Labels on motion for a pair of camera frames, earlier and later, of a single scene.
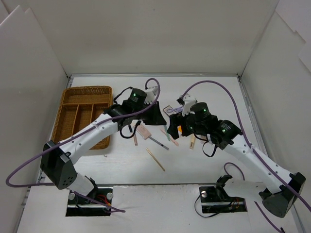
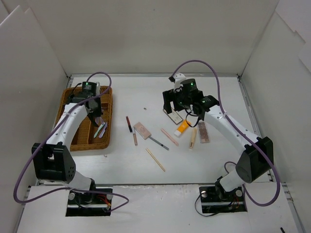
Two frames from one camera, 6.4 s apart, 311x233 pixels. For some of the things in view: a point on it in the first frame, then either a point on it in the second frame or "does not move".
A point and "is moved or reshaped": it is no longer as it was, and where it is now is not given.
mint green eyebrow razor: (168, 136) is moved or reshaped
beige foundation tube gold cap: (192, 142) does not move
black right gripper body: (178, 120) → (168, 98)
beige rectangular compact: (143, 131) does not move
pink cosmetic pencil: (173, 141) does not move
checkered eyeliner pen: (158, 142) does not move
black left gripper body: (150, 114) → (95, 110)
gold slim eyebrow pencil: (155, 159) does not move
